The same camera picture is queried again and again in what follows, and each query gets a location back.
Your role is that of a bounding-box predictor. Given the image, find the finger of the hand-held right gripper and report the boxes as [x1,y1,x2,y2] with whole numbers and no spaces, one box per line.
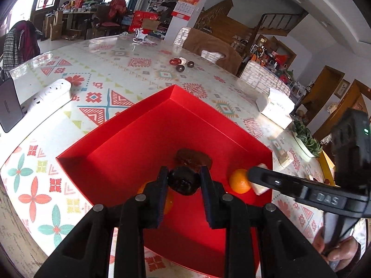
[247,166,308,201]

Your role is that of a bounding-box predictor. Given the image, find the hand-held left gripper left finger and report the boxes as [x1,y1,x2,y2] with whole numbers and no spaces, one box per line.
[34,166,170,278]

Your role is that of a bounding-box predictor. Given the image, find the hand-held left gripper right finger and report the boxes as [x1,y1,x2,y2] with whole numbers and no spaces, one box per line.
[198,165,338,278]

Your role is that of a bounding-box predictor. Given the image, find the white foam-wrapped fruit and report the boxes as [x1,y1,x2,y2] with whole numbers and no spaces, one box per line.
[252,164,271,196]

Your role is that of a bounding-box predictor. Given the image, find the black round plum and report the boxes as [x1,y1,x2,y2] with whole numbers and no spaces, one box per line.
[168,166,201,195]

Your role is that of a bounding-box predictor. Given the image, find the red cardboard box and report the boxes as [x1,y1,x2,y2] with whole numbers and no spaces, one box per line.
[56,84,273,278]

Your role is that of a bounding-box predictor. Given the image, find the person's right hand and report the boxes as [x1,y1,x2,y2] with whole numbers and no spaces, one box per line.
[313,226,363,270]

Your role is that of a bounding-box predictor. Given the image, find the orange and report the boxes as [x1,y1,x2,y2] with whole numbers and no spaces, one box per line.
[229,168,252,194]
[137,181,174,215]

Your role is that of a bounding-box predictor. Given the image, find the small beige block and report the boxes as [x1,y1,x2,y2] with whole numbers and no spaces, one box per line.
[278,151,295,168]

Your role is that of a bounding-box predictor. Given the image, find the dark brown pastry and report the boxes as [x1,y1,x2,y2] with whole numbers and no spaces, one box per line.
[175,148,213,171]

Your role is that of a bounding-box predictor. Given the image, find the green plant in white dish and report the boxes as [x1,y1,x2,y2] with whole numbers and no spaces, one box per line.
[291,118,323,158]

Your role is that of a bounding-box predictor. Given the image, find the white tissue box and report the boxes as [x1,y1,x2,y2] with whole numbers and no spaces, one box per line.
[256,87,295,128]

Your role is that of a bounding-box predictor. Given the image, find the white patterned chair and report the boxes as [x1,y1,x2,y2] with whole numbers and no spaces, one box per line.
[239,61,291,97]

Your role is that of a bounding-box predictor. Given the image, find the patterned table cover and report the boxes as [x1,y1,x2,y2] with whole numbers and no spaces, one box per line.
[0,34,334,278]

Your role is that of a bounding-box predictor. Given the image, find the chair with brown coat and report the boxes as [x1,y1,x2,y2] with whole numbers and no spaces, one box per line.
[173,27,244,76]

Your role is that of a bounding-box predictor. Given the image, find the white power strip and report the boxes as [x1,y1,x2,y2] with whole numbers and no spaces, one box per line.
[20,78,72,114]

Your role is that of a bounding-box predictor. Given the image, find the wooden staircase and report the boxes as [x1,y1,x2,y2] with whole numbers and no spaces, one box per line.
[194,0,309,47]

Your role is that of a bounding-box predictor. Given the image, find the black flat device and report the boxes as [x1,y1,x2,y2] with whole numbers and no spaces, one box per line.
[0,69,24,133]

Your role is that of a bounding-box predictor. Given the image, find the red gift box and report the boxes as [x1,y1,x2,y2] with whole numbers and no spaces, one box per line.
[128,11,163,34]

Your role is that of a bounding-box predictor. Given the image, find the chair with checked coat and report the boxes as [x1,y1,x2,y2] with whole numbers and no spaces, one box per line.
[2,20,42,68]

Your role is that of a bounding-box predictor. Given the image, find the white small object with cord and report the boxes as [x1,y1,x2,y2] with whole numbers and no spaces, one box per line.
[132,28,157,46]

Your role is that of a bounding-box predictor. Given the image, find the red wall calendar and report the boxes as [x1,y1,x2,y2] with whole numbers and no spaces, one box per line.
[171,0,205,21]

